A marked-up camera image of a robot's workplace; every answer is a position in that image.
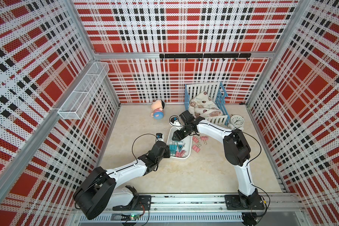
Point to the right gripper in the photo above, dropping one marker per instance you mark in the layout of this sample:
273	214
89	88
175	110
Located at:
178	135

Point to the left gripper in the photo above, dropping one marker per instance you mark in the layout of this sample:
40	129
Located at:
167	153

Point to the pink binder clip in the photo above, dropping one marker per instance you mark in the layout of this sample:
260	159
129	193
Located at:
197	147
195	139
204	139
181	154

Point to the white plastic storage box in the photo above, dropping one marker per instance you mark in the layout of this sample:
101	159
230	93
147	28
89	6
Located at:
187	141

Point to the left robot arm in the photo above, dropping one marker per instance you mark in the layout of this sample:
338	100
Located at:
100	190

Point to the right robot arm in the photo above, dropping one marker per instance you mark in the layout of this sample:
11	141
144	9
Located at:
236	151

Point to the patterned baby blanket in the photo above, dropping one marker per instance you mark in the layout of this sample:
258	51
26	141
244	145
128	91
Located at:
202	105

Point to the blue white toy crib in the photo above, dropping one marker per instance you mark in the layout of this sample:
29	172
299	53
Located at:
216	92

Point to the white alarm clock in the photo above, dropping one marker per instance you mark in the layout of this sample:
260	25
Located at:
236	122

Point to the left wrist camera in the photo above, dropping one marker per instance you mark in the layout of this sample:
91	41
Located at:
159	137

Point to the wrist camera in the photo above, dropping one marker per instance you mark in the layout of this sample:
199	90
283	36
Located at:
159	137
174	121

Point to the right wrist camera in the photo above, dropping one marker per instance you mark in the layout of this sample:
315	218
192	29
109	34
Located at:
174	121

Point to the black hook rail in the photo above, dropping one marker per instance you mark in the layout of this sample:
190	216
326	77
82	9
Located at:
206	55

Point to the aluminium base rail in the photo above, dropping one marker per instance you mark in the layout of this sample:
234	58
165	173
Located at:
280	209

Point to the white wire mesh shelf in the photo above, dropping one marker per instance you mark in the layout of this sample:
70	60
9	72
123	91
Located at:
77	104

